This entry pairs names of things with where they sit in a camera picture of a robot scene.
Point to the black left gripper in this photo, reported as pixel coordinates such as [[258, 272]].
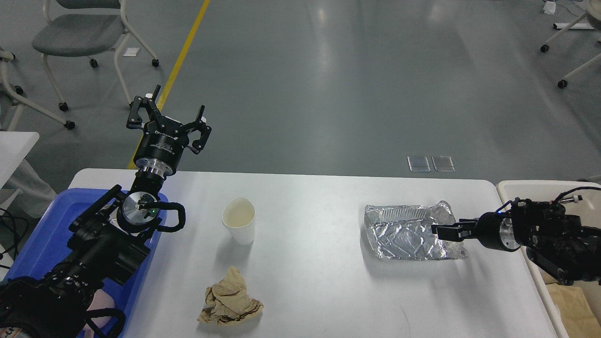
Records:
[[159, 148]]

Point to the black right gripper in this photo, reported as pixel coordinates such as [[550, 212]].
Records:
[[494, 231]]

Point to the aluminium foil tray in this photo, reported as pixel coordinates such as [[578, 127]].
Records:
[[404, 232]]

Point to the white paper cup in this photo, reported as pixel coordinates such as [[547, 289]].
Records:
[[238, 218]]

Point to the brown paper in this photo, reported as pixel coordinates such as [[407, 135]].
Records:
[[578, 305], [228, 303]]

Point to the pink mug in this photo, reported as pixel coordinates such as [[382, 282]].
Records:
[[101, 300]]

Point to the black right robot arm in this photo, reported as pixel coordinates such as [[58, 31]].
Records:
[[555, 241]]

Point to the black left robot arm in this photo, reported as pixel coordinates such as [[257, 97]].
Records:
[[109, 238]]

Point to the clear floor plate right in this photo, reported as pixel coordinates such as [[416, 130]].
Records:
[[443, 163]]

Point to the clear floor plate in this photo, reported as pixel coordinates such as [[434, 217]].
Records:
[[443, 163], [418, 163]]

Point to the clear floor plate left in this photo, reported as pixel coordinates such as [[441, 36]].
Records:
[[418, 163]]

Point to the grey office chair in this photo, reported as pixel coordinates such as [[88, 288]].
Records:
[[74, 35]]

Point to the white plastic bin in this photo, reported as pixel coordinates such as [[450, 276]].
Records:
[[544, 190]]

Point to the brown paper in bin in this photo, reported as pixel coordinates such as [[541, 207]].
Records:
[[578, 305]]

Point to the white side table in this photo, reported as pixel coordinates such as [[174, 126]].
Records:
[[14, 147]]

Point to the blue plastic tray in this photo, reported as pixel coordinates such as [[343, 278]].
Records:
[[47, 246]]

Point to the white chair frame left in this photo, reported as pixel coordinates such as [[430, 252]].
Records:
[[20, 101]]

